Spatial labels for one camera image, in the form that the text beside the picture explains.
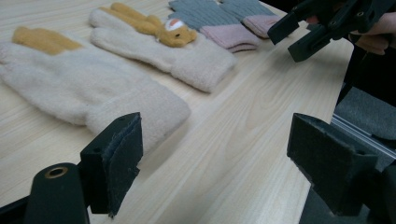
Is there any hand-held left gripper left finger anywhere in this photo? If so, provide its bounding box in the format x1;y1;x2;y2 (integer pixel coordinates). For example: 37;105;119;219
79;111;144;217

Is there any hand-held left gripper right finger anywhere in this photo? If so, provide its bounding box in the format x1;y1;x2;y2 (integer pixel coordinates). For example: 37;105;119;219
286;112;379;217

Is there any cream fluffy bunny glove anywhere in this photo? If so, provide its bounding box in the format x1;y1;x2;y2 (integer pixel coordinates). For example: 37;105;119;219
88;2;239;94
0;25;191;154

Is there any grey knit glove pink cuff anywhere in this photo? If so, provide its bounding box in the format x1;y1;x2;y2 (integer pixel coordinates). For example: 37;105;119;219
167;0;263;54
219;0;283;40

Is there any aluminium frame rail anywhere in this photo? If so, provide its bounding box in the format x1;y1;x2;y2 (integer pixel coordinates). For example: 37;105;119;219
330;113;396;161

